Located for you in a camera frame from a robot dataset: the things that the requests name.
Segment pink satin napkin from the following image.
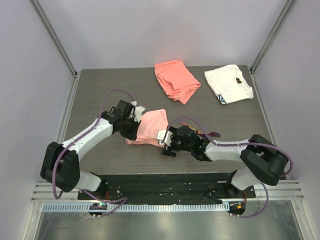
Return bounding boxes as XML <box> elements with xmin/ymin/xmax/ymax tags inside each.
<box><xmin>125</xmin><ymin>109</ymin><xmax>169</xmax><ymax>148</ymax></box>

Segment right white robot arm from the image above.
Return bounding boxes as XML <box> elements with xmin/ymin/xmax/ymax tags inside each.
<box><xmin>156</xmin><ymin>125</ymin><xmax>290</xmax><ymax>198</ymax></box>

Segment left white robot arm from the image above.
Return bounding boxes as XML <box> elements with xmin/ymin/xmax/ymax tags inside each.
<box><xmin>40</xmin><ymin>100</ymin><xmax>146</xmax><ymax>200</ymax></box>

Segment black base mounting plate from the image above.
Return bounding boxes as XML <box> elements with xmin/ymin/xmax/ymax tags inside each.
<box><xmin>77</xmin><ymin>173</ymin><xmax>256</xmax><ymax>205</ymax></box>

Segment folded coral cloth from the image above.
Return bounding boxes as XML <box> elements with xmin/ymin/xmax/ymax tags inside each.
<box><xmin>154</xmin><ymin>60</ymin><xmax>202</xmax><ymax>105</ymax></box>

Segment folded white shirt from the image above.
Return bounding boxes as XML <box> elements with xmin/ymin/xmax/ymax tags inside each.
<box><xmin>204</xmin><ymin>64</ymin><xmax>254</xmax><ymax>105</ymax></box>

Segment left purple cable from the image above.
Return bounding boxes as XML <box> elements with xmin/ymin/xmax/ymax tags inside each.
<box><xmin>51</xmin><ymin>89</ymin><xmax>137</xmax><ymax>218</ymax></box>

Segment purple cable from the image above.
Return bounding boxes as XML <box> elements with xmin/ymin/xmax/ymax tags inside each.
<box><xmin>161</xmin><ymin>116</ymin><xmax>295</xmax><ymax>217</ymax></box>
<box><xmin>51</xmin><ymin>89</ymin><xmax>137</xmax><ymax>218</ymax></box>

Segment white slotted cable duct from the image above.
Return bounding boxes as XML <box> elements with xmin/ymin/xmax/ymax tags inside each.
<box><xmin>42</xmin><ymin>202</ymin><xmax>230</xmax><ymax>213</ymax></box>

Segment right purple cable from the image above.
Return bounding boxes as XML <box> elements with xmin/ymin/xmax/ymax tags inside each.
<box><xmin>161</xmin><ymin>116</ymin><xmax>295</xmax><ymax>217</ymax></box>

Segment left aluminium frame post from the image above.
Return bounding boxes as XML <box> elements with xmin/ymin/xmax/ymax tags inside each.
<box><xmin>29</xmin><ymin>0</ymin><xmax>78</xmax><ymax>76</ymax></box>

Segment aluminium frame post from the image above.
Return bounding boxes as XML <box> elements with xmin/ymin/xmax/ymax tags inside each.
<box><xmin>249</xmin><ymin>0</ymin><xmax>297</xmax><ymax>73</ymax></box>
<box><xmin>29</xmin><ymin>0</ymin><xmax>78</xmax><ymax>76</ymax></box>

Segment right aluminium frame post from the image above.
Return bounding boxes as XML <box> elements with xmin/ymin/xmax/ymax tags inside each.
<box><xmin>249</xmin><ymin>0</ymin><xmax>297</xmax><ymax>73</ymax></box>

